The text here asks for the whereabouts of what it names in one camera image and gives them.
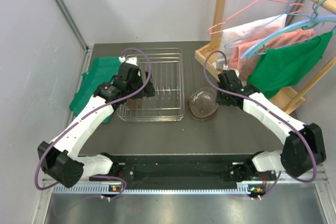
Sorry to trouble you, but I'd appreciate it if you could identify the pink hanging garment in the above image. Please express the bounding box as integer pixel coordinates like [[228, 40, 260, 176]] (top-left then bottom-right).
[[228, 28, 315, 83]]

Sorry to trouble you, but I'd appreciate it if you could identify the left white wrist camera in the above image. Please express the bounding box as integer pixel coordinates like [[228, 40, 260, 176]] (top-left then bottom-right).
[[118, 56, 138, 67]]

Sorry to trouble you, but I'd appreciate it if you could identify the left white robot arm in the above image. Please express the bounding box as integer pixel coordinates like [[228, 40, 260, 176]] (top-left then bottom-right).
[[37, 57, 155, 188]]

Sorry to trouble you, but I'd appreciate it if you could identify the pink wire hanger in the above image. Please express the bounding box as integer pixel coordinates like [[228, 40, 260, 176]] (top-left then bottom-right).
[[207, 0, 304, 35]]

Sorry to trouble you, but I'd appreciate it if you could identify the folded green t-shirt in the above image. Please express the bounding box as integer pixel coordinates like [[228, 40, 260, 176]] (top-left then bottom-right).
[[69, 57, 121, 120]]

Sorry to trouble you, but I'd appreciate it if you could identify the white hanging garment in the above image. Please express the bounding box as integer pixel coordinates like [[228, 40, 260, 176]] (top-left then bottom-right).
[[219, 14, 287, 63]]

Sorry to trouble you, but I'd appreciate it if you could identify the wire dish rack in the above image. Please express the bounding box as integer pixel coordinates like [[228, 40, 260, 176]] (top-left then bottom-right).
[[118, 48, 185, 122]]

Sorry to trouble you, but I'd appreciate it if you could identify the green hanging garment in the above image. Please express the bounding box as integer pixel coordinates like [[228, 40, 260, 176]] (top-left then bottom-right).
[[247, 31, 333, 99]]

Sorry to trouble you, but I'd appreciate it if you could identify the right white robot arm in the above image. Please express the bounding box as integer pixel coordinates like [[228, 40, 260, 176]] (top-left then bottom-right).
[[216, 69, 326, 180]]

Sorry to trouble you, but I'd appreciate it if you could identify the clear glass plate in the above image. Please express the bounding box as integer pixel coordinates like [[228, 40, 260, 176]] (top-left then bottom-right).
[[187, 87, 218, 117]]

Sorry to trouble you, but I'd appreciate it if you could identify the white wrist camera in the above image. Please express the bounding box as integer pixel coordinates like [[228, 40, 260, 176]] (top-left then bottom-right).
[[223, 65, 239, 77], [118, 56, 138, 67]]

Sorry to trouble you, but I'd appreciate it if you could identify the wooden clothes rack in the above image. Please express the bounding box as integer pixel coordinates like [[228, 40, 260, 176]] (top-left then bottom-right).
[[195, 0, 335, 114]]

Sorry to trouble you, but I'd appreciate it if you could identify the teal plastic hanger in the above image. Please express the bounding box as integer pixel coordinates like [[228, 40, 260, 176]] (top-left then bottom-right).
[[247, 0, 336, 59]]

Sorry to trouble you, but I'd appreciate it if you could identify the slotted cable duct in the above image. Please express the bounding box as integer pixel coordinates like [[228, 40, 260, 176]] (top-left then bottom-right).
[[52, 183, 262, 196]]

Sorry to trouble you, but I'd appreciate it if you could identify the aluminium frame profile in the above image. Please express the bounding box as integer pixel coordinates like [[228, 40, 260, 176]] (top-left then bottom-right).
[[54, 0, 89, 51]]

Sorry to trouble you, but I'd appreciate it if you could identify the light blue plastic hanger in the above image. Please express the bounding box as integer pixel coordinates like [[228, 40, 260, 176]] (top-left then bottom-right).
[[240, 15, 335, 59]]

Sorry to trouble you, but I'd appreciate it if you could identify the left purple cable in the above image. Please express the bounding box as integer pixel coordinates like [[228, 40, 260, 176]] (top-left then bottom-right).
[[35, 47, 152, 201]]

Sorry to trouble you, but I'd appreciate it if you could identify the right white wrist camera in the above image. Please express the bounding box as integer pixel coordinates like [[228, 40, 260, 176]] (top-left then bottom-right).
[[223, 65, 239, 77]]

